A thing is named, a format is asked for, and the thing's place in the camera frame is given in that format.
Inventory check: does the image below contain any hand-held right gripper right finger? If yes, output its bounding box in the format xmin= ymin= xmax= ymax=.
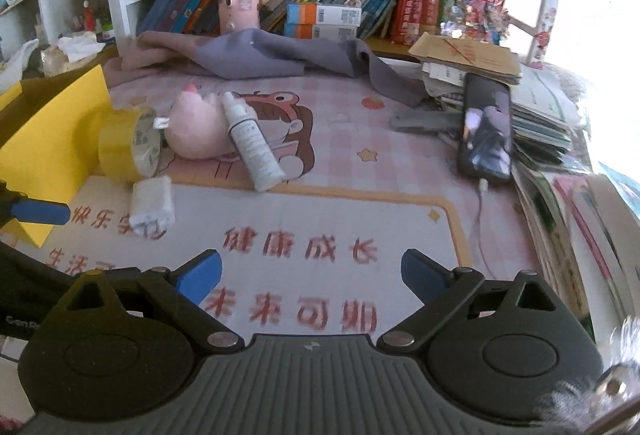
xmin=377 ymin=249 xmax=566 ymax=356

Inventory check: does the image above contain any pink cartoon printed desk mat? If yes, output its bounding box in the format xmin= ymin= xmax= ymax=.
xmin=0 ymin=60 xmax=551 ymax=346

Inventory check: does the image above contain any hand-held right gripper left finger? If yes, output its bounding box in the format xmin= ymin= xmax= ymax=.
xmin=56 ymin=249 xmax=246 ymax=356

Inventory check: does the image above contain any yellow cardboard box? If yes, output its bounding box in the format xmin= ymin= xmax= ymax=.
xmin=0 ymin=65 xmax=113 ymax=248

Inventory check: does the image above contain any crumpled white plastic bag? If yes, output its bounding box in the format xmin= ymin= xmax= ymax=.
xmin=40 ymin=32 xmax=108 ymax=78

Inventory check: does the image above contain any yellow tape roll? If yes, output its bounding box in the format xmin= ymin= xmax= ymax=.
xmin=97 ymin=108 xmax=166 ymax=181

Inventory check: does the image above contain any white spray bottle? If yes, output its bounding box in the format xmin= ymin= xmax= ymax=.
xmin=220 ymin=91 xmax=287 ymax=192

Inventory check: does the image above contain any stack of papers and booklets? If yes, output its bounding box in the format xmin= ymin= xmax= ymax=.
xmin=420 ymin=60 xmax=587 ymax=166

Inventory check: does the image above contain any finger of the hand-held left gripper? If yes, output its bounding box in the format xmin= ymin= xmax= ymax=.
xmin=0 ymin=180 xmax=71 ymax=227

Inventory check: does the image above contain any orange and blue carton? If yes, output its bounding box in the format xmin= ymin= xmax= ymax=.
xmin=285 ymin=22 xmax=358 ymax=41
xmin=286 ymin=2 xmax=362 ymax=27

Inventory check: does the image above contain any white tissue packet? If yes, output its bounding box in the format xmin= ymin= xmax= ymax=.
xmin=130 ymin=175 xmax=177 ymax=238

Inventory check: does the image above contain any pile of magazines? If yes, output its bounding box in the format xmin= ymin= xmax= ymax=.
xmin=510 ymin=160 xmax=640 ymax=321

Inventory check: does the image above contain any pink plush toy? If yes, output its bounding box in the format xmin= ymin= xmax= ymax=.
xmin=162 ymin=85 xmax=261 ymax=161

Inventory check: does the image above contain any grey fluffy fabric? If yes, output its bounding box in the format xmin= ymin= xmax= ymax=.
xmin=535 ymin=315 xmax=640 ymax=435

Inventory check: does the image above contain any white charging cable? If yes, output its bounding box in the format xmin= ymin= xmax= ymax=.
xmin=472 ymin=178 xmax=501 ymax=281

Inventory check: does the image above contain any black smartphone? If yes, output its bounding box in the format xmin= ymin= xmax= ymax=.
xmin=457 ymin=72 xmax=514 ymax=186

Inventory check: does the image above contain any brown paper envelope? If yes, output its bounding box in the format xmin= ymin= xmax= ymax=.
xmin=407 ymin=32 xmax=523 ymax=82

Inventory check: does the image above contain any grey flat pouch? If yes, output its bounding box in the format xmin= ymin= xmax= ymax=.
xmin=390 ymin=110 xmax=463 ymax=136

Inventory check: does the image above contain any purple and mauve cloth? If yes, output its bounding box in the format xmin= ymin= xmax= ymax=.
xmin=120 ymin=29 xmax=426 ymax=108

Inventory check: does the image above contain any pink cartoon box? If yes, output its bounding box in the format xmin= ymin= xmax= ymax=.
xmin=216 ymin=0 xmax=261 ymax=36

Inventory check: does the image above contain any red book set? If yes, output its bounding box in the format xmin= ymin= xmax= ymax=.
xmin=391 ymin=0 xmax=442 ymax=47

